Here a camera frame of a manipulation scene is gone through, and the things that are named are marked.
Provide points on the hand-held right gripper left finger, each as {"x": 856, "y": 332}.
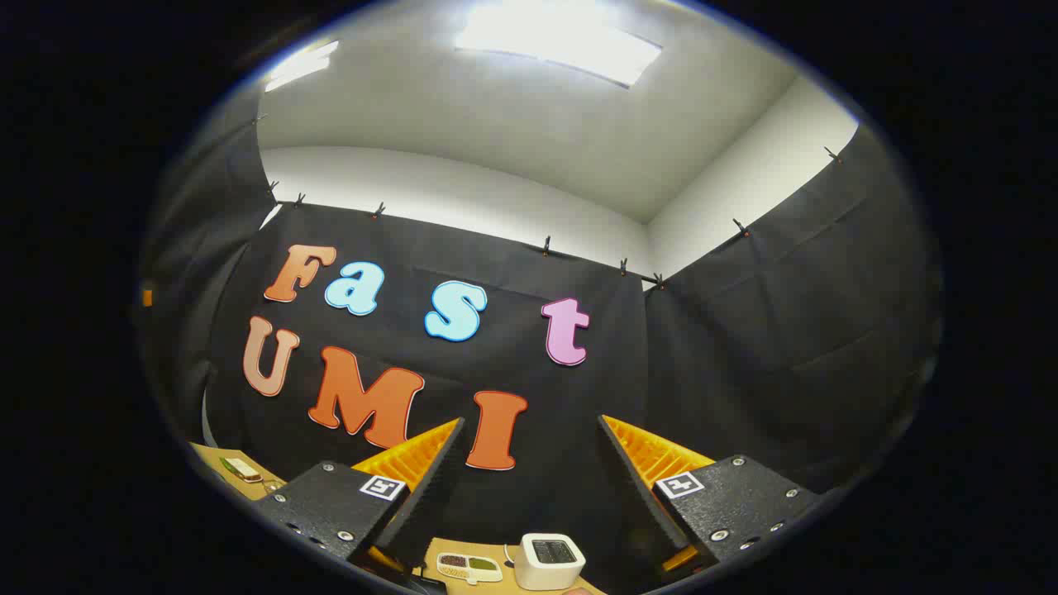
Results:
{"x": 430, "y": 496}

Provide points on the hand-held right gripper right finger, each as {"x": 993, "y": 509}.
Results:
{"x": 632, "y": 496}

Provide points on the black induction cooktop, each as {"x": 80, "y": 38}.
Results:
{"x": 428, "y": 586}

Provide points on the white divided dish of beans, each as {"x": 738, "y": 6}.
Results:
{"x": 469, "y": 568}

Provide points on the white toaster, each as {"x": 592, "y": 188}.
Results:
{"x": 550, "y": 566}

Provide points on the small white plate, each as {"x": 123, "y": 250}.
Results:
{"x": 252, "y": 477}

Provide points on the lettuce sandwich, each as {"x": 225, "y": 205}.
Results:
{"x": 242, "y": 468}

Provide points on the row of small cloth clips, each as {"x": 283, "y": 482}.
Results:
{"x": 546, "y": 246}

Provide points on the small ceiling light panel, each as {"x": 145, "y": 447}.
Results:
{"x": 299, "y": 64}

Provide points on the large ceiling light panel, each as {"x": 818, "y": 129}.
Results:
{"x": 558, "y": 37}

